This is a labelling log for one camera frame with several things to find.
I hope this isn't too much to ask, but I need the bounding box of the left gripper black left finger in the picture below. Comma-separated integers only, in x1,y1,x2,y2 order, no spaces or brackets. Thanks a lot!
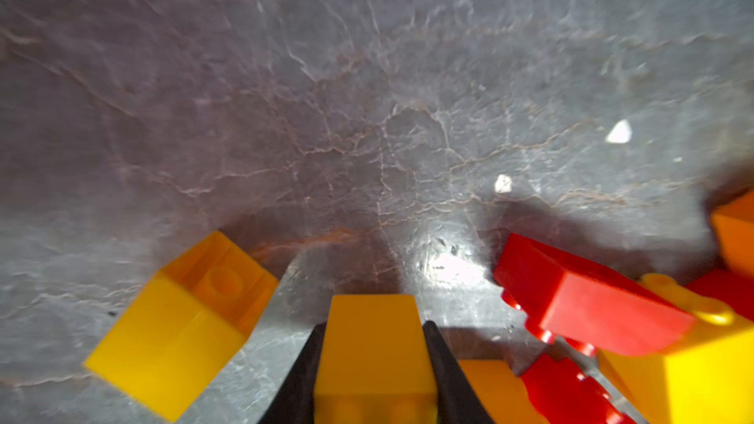
258,323,327,424

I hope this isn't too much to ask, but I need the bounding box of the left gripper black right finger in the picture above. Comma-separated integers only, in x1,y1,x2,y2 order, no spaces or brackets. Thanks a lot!
422,321,494,424

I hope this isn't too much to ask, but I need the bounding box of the yellow lego lower middle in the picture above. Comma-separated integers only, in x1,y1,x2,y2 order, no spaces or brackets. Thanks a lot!
459,359,548,424

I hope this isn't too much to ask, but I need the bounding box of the yellow lego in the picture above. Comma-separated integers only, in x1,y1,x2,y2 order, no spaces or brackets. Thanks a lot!
313,294,438,423
84,232,278,423
597,273,753,423
459,359,548,424

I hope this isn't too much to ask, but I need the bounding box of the yellow lego lower left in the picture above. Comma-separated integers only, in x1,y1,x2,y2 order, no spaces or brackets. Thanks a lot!
313,294,438,423

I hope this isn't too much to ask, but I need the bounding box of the red lego small bottom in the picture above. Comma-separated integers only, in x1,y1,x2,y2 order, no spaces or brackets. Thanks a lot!
520,355,635,424

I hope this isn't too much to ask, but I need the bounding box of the yellow lego far left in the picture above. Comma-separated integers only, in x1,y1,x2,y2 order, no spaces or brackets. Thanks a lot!
84,232,278,423

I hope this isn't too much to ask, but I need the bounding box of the red lego centre left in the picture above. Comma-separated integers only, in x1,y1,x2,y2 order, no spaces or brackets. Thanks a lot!
493,233,696,356

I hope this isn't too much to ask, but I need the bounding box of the yellow lego centre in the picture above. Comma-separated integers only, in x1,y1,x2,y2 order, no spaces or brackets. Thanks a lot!
597,273,753,423

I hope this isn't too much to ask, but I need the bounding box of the red lego centre right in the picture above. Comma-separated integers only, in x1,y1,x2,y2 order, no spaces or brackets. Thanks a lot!
685,269,754,321

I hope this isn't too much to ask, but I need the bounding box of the orange lego centre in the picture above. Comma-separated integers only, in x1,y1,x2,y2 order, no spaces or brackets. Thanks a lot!
710,188,753,277

